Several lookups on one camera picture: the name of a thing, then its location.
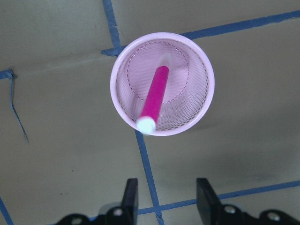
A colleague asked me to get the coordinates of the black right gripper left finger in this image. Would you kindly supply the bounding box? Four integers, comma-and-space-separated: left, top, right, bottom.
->
121, 178, 139, 225

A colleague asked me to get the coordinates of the pink marker pen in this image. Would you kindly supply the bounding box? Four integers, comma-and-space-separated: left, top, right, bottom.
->
136, 53, 172, 135

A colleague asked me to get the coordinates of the pink mesh cup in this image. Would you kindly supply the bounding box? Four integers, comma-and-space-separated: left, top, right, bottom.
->
110, 32, 215, 136

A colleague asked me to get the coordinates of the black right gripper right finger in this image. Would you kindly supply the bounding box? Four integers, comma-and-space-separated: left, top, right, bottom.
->
196, 178, 222, 225

